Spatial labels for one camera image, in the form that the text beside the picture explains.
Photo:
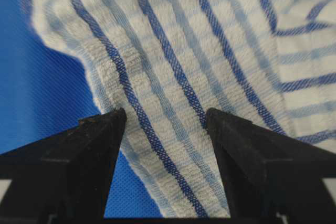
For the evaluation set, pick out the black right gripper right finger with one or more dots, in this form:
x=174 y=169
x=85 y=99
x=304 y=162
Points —
x=269 y=177

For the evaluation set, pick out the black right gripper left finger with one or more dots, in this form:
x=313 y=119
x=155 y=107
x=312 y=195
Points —
x=66 y=177

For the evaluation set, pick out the white blue striped towel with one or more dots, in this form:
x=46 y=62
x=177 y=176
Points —
x=166 y=62

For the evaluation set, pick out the blue table cloth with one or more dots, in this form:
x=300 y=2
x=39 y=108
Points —
x=43 y=92

